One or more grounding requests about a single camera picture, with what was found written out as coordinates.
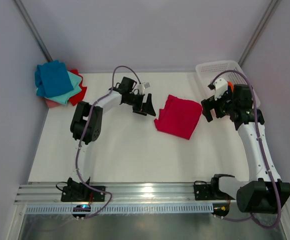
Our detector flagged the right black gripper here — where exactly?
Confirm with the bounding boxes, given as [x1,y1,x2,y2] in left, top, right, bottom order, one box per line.
[201,86,237,123]

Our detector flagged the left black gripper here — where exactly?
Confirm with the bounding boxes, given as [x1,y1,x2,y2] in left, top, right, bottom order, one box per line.
[124,92,156,117]

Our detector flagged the magenta t shirt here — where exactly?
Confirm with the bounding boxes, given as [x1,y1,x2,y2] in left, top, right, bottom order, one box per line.
[154,94,203,140]

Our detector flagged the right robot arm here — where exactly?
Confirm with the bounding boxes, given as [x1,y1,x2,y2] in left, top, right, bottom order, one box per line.
[201,82,290,214]

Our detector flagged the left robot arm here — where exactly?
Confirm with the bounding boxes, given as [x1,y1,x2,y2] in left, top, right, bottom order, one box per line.
[62,77,156,202]

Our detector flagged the orange t shirt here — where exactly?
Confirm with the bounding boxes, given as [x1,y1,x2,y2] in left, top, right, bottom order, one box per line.
[227,81,234,93]

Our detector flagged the white plastic basket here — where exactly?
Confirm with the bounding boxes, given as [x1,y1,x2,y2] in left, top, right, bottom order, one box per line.
[195,59,262,107]

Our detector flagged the red folded t shirt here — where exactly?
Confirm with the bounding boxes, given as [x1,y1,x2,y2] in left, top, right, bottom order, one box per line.
[69,69,87,106]

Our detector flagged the teal folded t shirt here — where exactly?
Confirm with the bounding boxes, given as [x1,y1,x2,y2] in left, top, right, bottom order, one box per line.
[50,70,83,105]

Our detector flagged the pink folded t shirt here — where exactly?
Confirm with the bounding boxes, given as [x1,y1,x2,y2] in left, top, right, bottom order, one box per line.
[44,98,61,109]

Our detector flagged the blue folded t shirt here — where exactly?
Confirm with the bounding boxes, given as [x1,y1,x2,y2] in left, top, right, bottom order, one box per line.
[34,60,74,98]

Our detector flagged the right black controller board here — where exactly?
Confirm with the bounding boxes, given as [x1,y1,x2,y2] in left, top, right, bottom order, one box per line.
[212,203,230,218]

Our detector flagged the black controller board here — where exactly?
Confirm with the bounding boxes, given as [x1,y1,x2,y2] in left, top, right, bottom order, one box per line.
[212,203,230,218]
[72,204,91,219]

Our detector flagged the left black controller board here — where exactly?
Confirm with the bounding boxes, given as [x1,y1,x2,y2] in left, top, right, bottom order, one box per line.
[72,204,91,219]

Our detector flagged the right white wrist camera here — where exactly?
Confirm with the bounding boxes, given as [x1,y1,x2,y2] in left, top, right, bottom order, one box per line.
[208,78,228,98]

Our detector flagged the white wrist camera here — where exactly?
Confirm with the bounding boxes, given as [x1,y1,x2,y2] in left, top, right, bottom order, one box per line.
[208,78,228,98]
[137,82,150,95]

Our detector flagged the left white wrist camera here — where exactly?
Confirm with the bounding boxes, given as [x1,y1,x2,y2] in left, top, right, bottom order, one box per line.
[137,82,150,95]

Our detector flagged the aluminium front rail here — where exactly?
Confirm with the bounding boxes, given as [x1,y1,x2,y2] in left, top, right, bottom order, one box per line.
[14,181,288,205]

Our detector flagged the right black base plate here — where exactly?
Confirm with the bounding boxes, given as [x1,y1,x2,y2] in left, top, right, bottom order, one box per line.
[193,181,227,201]

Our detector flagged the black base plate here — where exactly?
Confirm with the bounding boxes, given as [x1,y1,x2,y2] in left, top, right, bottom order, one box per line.
[193,181,227,201]
[60,185,105,203]

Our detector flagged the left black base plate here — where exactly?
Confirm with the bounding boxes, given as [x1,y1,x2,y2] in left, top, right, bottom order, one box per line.
[60,185,105,203]

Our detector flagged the right corner aluminium post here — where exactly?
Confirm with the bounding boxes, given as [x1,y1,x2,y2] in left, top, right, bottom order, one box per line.
[238,0,282,67]

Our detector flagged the corner aluminium post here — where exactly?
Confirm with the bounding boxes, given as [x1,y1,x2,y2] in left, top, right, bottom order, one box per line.
[12,0,53,62]
[238,0,282,67]

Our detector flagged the slotted grey cable duct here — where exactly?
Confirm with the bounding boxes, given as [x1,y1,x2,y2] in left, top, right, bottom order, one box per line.
[24,202,213,215]

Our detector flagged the left corner aluminium post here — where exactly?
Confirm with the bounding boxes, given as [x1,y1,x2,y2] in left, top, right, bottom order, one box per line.
[12,0,53,62]

